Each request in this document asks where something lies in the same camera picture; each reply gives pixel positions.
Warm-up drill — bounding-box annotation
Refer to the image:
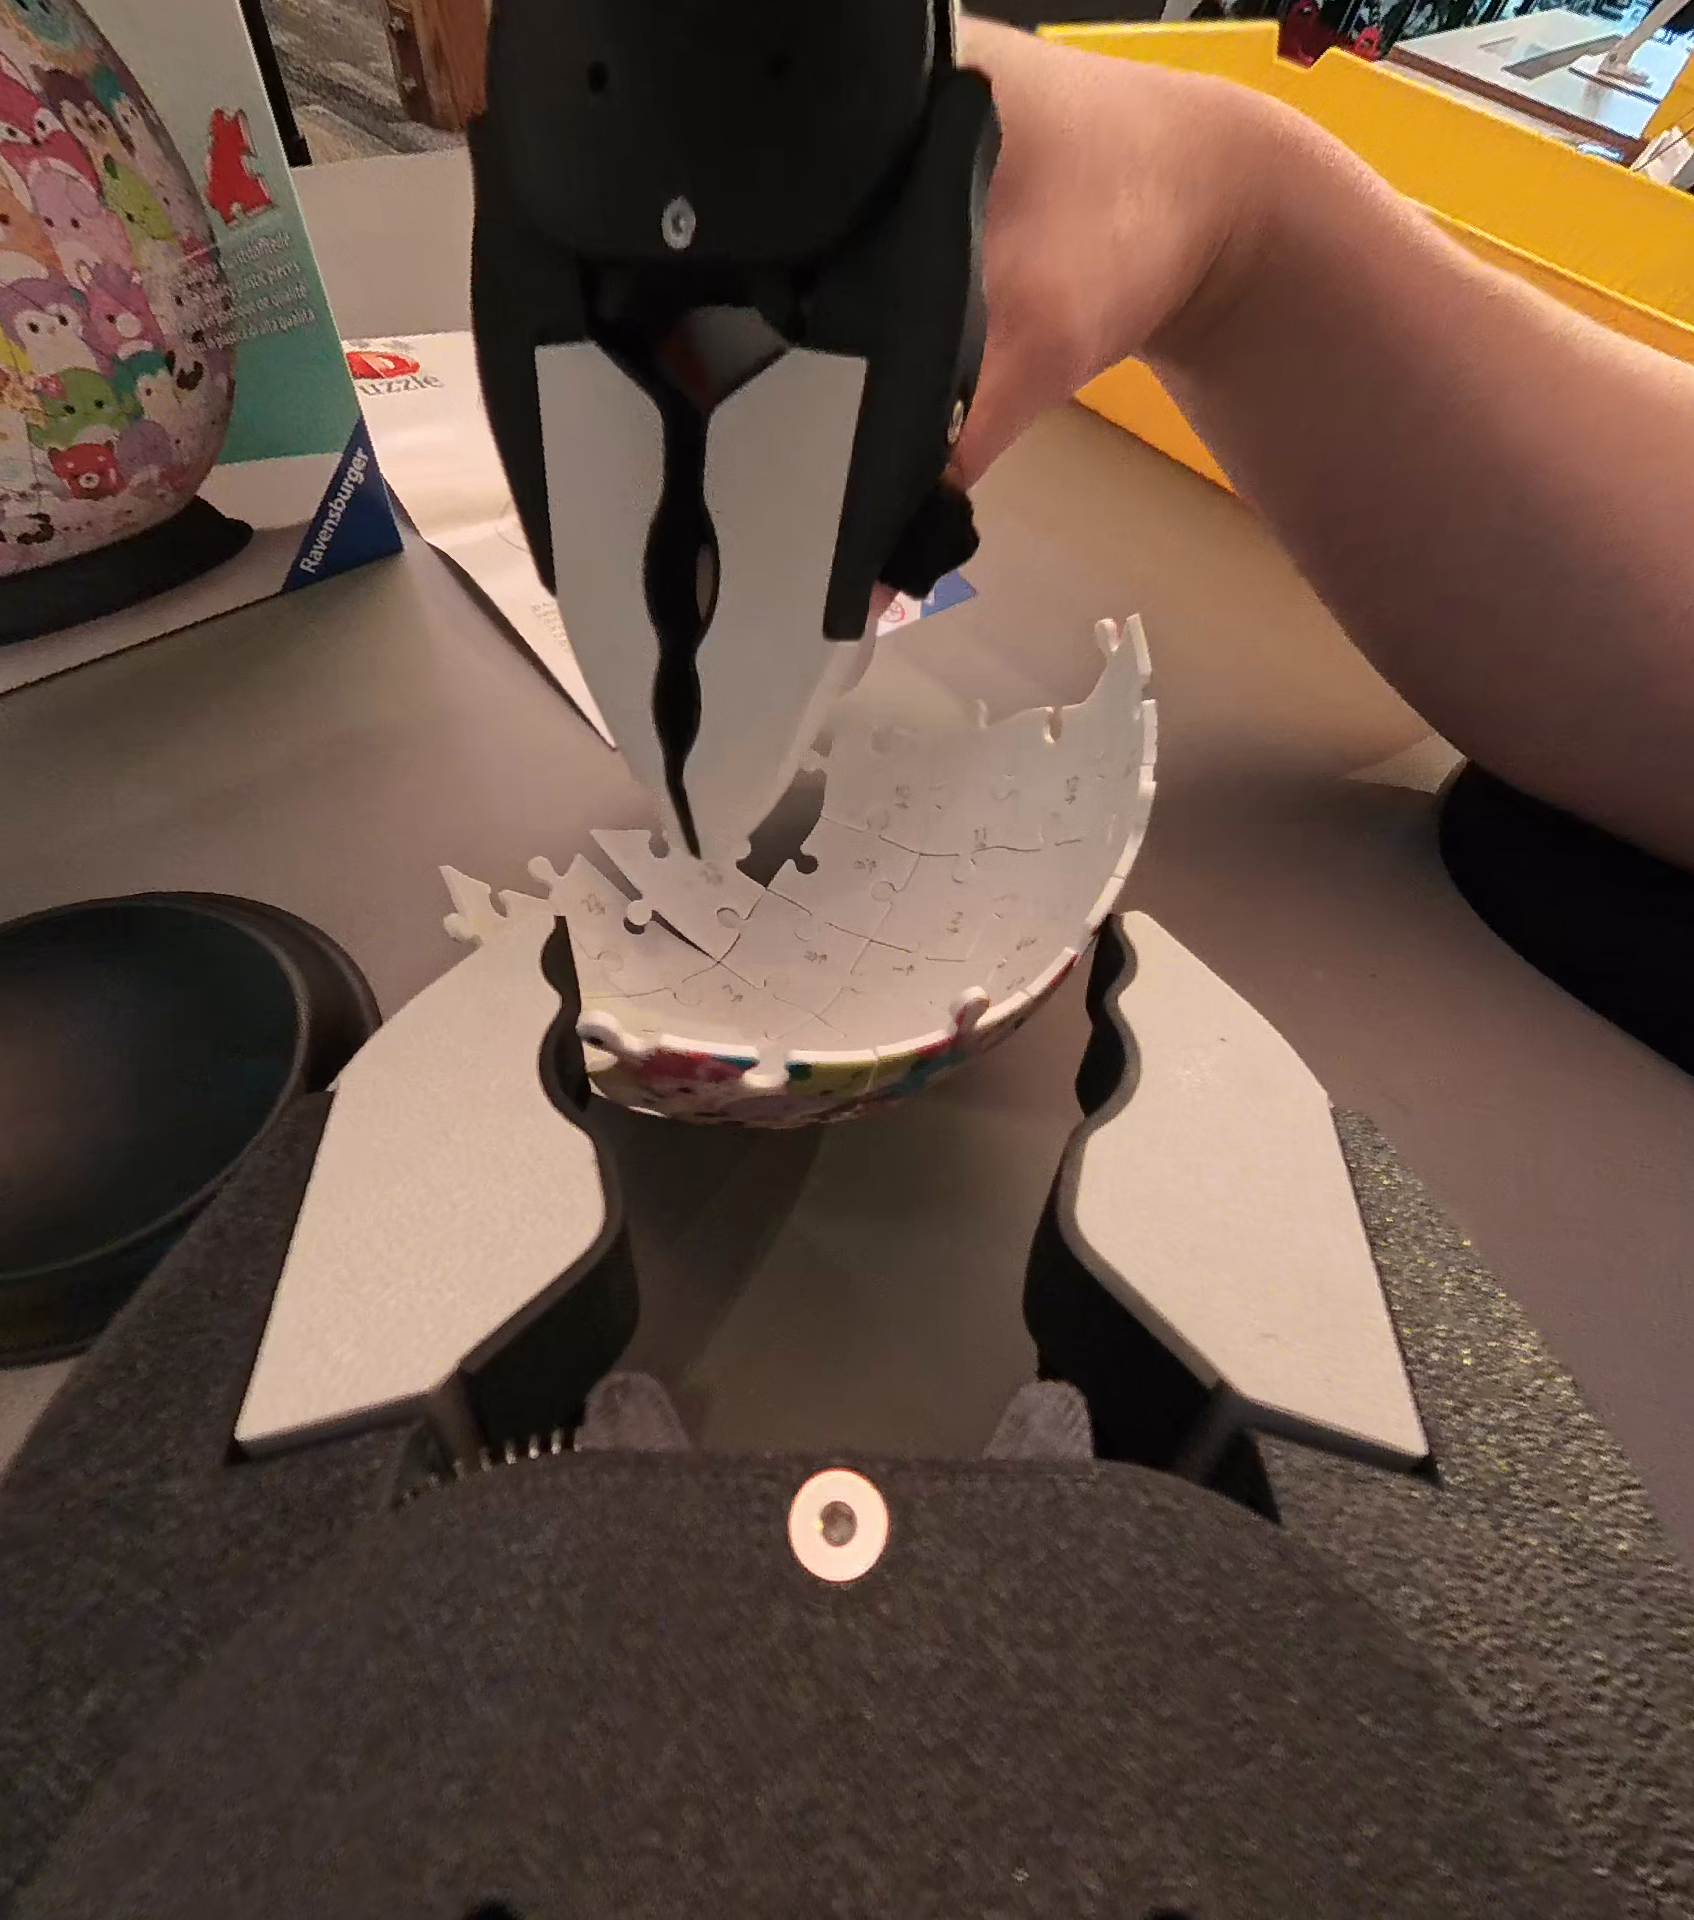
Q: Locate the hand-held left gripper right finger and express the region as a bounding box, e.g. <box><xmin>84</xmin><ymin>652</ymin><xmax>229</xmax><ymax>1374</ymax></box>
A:
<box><xmin>1022</xmin><ymin>911</ymin><xmax>1438</xmax><ymax>1478</ymax></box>

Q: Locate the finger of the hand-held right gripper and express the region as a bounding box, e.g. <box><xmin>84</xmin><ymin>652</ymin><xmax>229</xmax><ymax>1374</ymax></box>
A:
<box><xmin>693</xmin><ymin>337</ymin><xmax>883</xmax><ymax>863</ymax></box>
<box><xmin>527</xmin><ymin>337</ymin><xmax>699</xmax><ymax>858</ymax></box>

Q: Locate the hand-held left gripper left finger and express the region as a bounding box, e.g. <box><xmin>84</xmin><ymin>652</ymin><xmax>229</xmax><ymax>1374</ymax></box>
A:
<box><xmin>233</xmin><ymin>924</ymin><xmax>639</xmax><ymax>1461</ymax></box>

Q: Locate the assembled white puzzle section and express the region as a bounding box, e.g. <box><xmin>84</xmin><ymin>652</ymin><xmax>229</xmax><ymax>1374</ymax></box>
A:
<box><xmin>442</xmin><ymin>616</ymin><xmax>1165</xmax><ymax>1126</ymax></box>

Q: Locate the person's right forearm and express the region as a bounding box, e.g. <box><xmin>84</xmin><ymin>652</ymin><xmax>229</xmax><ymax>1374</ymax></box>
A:
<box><xmin>1147</xmin><ymin>137</ymin><xmax>1694</xmax><ymax>917</ymax></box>

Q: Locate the black round ball stand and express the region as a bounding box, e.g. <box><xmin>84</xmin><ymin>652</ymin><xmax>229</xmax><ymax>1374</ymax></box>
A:
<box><xmin>0</xmin><ymin>892</ymin><xmax>384</xmax><ymax>1365</ymax></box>

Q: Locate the colourful puzzle box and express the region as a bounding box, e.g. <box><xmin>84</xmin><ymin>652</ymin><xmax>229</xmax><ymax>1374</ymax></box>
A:
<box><xmin>0</xmin><ymin>0</ymin><xmax>404</xmax><ymax>735</ymax></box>

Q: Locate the person's right hand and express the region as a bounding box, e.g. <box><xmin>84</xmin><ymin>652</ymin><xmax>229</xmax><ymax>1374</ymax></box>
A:
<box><xmin>954</xmin><ymin>24</ymin><xmax>1298</xmax><ymax>495</ymax></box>

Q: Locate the white instruction leaflet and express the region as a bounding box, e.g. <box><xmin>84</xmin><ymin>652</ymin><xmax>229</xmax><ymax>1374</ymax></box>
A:
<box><xmin>345</xmin><ymin>331</ymin><xmax>984</xmax><ymax>746</ymax></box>

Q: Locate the black chair armrest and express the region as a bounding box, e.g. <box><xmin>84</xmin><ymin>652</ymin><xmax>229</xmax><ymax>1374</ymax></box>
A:
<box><xmin>1440</xmin><ymin>767</ymin><xmax>1694</xmax><ymax>1140</ymax></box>

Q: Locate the yellow storage bin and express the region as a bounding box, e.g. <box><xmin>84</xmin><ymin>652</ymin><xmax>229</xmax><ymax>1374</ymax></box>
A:
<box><xmin>1041</xmin><ymin>16</ymin><xmax>1694</xmax><ymax>495</ymax></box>

